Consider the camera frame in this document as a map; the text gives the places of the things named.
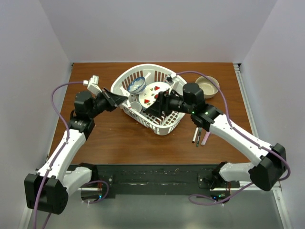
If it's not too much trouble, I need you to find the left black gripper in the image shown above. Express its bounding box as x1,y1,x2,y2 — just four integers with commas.
88,87,127,119

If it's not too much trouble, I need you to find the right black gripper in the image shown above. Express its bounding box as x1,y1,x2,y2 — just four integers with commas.
144,88,194,118

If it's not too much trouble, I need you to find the pink highlighter pen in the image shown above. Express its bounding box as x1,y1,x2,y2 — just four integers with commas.
201,132,211,146

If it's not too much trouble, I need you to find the white pen with black tip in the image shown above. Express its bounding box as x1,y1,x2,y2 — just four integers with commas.
192,127,199,143

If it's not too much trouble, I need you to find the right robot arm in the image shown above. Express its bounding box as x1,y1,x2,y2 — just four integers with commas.
139,83,288,191

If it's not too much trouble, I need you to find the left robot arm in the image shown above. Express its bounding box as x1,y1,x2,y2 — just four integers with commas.
24,88,128,215

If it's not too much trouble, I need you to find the watermelon pattern plate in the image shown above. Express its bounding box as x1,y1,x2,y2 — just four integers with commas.
138,82,170,109

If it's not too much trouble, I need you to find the white plastic dish basket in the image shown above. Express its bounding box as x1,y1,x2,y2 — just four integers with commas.
111,63,186,135

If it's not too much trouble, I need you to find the small white cup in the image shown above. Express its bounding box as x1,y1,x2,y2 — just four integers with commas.
129,101,142,113

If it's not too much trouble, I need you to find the blue white patterned bowl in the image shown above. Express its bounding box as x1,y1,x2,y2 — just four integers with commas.
127,77,146,95

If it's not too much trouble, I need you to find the beige ceramic bowl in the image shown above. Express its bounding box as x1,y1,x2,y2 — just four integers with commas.
195,76,219,99

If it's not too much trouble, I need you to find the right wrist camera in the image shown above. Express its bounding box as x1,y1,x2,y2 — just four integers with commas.
165,73,179,95

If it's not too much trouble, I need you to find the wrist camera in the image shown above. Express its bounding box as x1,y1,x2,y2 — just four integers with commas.
165,73,179,95
82,75,102,95

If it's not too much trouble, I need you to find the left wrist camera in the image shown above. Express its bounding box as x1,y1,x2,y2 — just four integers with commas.
82,75,102,95

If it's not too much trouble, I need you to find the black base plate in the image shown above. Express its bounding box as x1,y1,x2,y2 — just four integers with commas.
71,164,253,199

